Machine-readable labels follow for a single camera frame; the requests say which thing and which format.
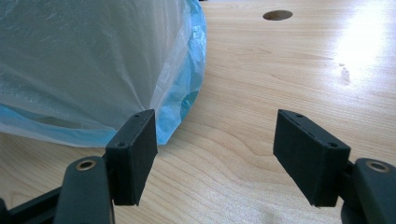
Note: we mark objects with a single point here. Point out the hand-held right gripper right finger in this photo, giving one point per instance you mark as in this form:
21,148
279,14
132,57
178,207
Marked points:
311,158

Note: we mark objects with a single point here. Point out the white trash bag blue edge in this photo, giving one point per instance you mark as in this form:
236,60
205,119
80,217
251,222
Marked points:
93,62

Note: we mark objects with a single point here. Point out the dark round table grommet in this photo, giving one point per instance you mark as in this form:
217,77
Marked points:
277,15

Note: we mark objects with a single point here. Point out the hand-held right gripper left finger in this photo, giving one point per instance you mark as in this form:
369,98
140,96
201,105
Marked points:
132,155

